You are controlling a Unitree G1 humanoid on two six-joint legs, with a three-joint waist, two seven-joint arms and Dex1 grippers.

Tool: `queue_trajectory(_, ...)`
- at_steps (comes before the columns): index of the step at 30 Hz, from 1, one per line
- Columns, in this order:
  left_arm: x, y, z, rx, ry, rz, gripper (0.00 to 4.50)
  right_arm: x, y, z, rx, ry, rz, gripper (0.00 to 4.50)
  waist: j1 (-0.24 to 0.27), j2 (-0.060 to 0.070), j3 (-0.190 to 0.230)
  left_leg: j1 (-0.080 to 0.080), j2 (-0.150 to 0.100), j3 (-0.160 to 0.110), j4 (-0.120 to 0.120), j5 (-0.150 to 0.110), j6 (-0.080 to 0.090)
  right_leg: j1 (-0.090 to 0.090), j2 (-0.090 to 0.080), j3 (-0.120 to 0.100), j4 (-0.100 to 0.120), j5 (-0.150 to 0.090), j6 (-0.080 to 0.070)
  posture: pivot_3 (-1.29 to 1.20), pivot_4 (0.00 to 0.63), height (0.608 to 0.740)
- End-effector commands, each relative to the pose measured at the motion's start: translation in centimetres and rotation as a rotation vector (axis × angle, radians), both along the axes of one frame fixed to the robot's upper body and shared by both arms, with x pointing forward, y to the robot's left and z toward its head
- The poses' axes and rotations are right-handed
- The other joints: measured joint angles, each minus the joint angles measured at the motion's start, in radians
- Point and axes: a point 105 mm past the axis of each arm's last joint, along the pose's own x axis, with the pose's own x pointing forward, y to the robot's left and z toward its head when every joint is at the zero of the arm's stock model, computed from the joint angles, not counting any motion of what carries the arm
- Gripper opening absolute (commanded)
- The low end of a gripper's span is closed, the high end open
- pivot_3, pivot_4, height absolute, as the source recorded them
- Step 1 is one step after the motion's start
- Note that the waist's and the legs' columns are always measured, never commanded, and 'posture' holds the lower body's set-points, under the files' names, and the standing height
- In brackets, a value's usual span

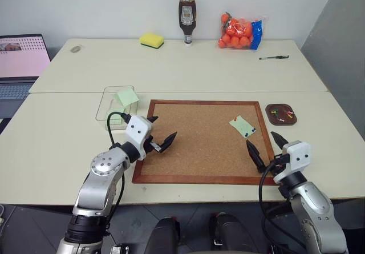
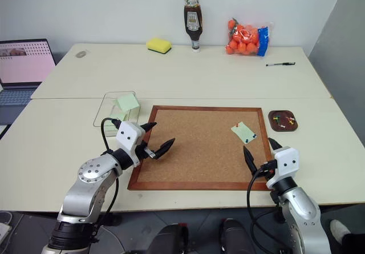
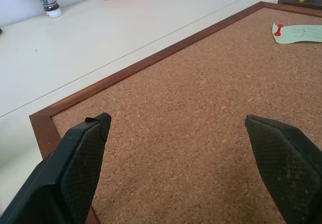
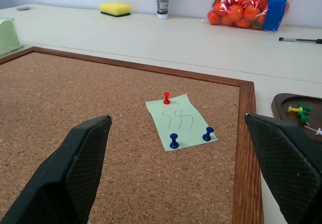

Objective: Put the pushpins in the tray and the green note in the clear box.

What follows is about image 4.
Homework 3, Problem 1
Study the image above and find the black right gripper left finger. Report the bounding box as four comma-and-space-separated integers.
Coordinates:
0, 114, 113, 224

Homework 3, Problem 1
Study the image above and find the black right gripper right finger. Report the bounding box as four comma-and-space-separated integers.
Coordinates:
244, 113, 322, 224

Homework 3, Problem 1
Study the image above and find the white push pin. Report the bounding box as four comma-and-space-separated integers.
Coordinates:
303, 125, 322, 136

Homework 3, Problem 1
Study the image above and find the yellow push pin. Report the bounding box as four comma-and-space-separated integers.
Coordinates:
287, 105, 313, 114

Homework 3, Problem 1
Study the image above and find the blue push pin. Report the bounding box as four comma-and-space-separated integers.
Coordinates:
202, 126, 215, 142
169, 133, 180, 150

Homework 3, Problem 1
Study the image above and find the wood-framed cork board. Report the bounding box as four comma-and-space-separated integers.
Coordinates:
0, 46, 265, 224

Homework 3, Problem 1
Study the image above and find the light green paper note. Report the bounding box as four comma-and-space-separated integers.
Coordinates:
145, 94, 219, 152

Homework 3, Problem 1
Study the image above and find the dark brown wooden tray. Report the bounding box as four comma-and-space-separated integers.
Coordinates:
271, 93, 322, 144

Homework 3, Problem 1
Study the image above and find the black pen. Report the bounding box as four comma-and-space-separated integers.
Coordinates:
278, 37, 322, 44

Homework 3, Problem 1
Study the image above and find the clear box of green notes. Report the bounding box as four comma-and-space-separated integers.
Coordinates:
0, 17, 24, 57

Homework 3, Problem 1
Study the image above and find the plastic bag of oranges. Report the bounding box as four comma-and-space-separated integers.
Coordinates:
201, 0, 295, 33

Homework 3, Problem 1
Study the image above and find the yellow and green sponge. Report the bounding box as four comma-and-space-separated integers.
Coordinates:
99, 3, 132, 18

